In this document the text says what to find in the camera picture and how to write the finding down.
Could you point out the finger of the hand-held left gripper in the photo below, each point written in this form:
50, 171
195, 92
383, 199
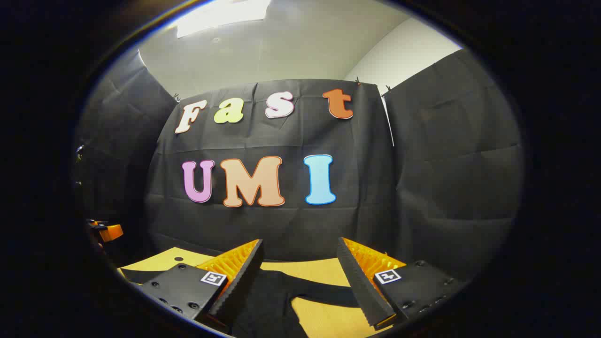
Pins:
110, 232

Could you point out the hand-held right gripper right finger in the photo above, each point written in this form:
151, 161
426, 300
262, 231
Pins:
359, 286

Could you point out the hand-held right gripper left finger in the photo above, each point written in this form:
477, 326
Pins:
239, 286

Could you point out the black buttoned garment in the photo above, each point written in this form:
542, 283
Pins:
265, 300

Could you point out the black backdrop cloth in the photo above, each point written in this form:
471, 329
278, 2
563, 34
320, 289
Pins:
300, 220

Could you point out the ceiling light panel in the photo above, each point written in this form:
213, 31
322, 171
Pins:
220, 14

